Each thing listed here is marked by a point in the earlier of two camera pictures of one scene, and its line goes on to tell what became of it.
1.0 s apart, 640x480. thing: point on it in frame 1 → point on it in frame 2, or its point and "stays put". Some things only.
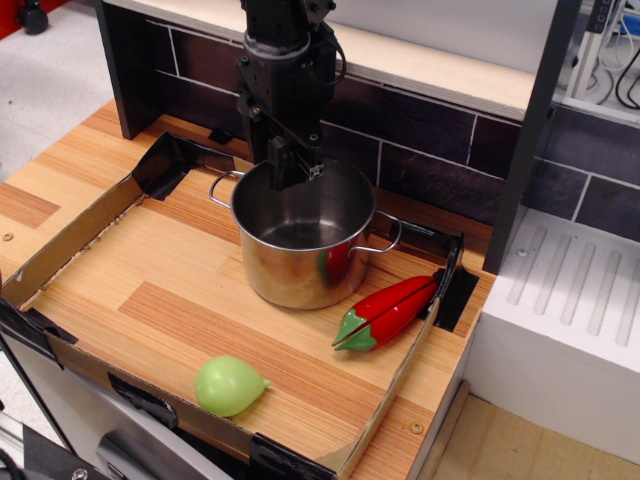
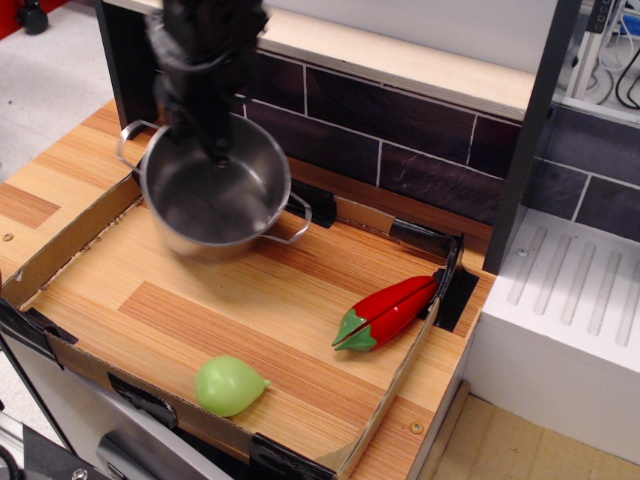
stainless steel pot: x=302 y=246 → x=204 y=210
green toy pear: x=228 y=386 stays put
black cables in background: x=617 y=85 stays put
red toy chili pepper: x=387 y=314 stays put
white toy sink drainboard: x=558 y=340 stays put
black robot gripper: x=286 y=95 → x=200 y=97
